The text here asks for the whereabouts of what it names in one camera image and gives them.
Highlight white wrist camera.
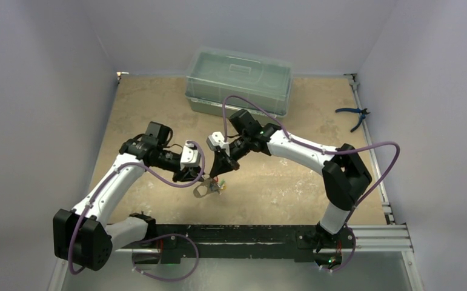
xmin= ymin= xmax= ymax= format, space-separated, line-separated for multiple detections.
xmin=180 ymin=140 xmax=201 ymax=170
xmin=206 ymin=132 xmax=230 ymax=155

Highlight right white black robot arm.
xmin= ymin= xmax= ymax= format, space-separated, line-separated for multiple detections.
xmin=207 ymin=109 xmax=372 ymax=250

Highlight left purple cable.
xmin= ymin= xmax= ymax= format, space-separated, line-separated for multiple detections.
xmin=67 ymin=139 xmax=207 ymax=282

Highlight blue handled pliers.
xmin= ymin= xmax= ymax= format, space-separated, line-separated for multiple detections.
xmin=335 ymin=107 xmax=371 ymax=133

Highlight clear green plastic storage box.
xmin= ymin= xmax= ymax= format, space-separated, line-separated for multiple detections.
xmin=185 ymin=47 xmax=293 ymax=124

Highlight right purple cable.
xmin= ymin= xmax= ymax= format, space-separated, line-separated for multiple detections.
xmin=222 ymin=95 xmax=401 ymax=274

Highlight aluminium frame rail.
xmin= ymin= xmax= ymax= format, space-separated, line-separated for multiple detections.
xmin=58 ymin=224 xmax=414 ymax=253

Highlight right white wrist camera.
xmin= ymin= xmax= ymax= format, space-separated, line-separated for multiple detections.
xmin=206 ymin=132 xmax=230 ymax=155

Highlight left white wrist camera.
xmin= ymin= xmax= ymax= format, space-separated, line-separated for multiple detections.
xmin=180 ymin=140 xmax=201 ymax=170

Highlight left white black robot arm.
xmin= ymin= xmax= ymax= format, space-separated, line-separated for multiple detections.
xmin=53 ymin=122 xmax=205 ymax=275

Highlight purple cable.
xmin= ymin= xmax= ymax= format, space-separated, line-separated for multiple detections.
xmin=67 ymin=139 xmax=207 ymax=282
xmin=222 ymin=95 xmax=401 ymax=274

